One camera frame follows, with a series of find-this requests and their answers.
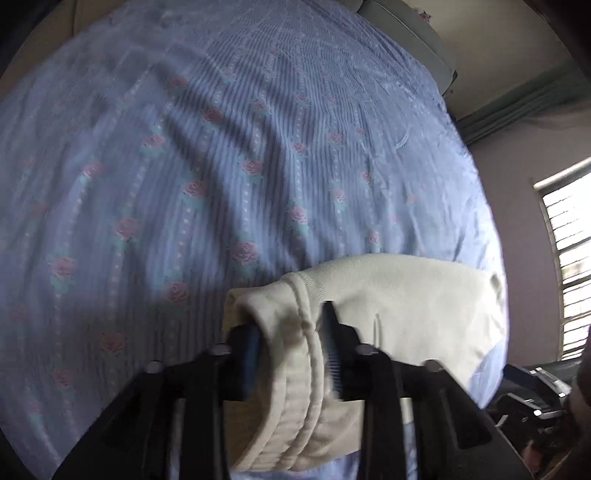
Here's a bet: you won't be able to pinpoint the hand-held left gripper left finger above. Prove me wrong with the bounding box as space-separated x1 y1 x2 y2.
51 323 262 480

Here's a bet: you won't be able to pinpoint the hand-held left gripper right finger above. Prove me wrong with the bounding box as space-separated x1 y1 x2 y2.
321 300 532 480

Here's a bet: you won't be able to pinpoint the cream pants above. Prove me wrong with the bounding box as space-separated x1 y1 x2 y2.
222 253 509 472

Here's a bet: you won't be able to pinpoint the dark object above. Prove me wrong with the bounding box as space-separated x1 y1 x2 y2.
489 360 591 476

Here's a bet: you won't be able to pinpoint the blue floral bed sheet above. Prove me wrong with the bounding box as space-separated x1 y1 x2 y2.
0 0 509 480

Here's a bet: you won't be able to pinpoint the barred window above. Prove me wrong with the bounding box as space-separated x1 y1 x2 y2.
533 157 591 361

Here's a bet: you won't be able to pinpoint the green curtain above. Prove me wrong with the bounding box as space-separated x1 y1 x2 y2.
457 65 583 144

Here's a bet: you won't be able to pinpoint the grey padded headboard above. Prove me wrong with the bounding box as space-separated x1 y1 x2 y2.
355 0 458 95

